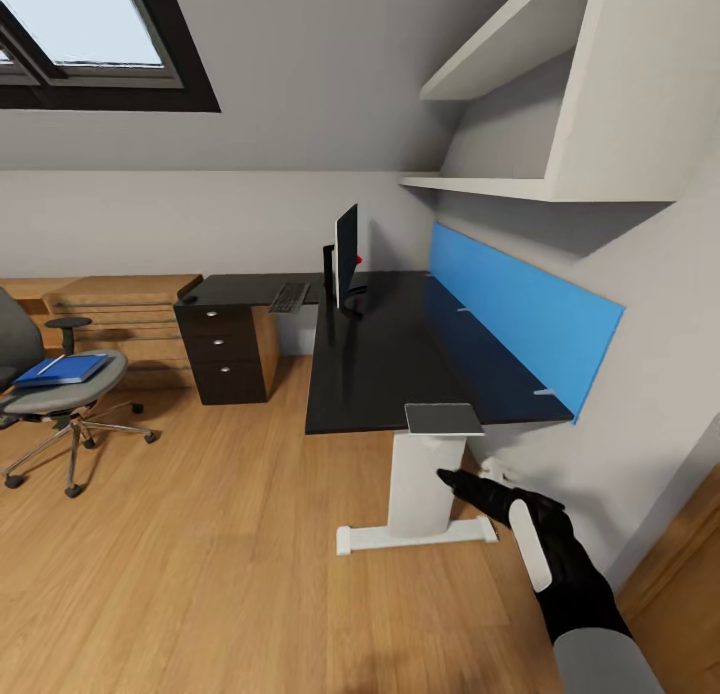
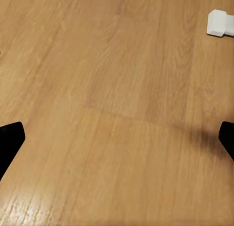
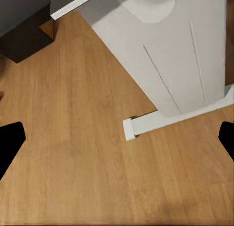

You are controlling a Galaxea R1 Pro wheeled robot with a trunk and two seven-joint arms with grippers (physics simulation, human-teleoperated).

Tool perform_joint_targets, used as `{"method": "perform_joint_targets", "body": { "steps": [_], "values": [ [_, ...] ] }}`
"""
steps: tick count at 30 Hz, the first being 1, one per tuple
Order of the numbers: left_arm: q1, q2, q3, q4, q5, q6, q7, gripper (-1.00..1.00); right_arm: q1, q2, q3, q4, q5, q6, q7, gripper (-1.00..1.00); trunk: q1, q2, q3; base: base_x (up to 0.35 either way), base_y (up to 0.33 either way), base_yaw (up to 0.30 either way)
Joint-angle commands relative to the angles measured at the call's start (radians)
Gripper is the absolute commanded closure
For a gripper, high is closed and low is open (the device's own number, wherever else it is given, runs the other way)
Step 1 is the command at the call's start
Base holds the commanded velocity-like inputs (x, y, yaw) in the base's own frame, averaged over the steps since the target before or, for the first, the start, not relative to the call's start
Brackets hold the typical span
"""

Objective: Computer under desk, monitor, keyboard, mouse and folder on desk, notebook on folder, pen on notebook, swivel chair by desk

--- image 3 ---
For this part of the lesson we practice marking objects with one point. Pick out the desk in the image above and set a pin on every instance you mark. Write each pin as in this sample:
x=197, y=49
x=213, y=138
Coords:
x=173, y=49

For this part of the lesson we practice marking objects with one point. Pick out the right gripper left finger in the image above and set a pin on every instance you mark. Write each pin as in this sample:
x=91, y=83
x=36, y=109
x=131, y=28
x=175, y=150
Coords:
x=12, y=137

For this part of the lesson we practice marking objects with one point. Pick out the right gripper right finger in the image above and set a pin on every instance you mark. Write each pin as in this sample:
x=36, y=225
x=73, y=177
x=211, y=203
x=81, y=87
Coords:
x=226, y=137

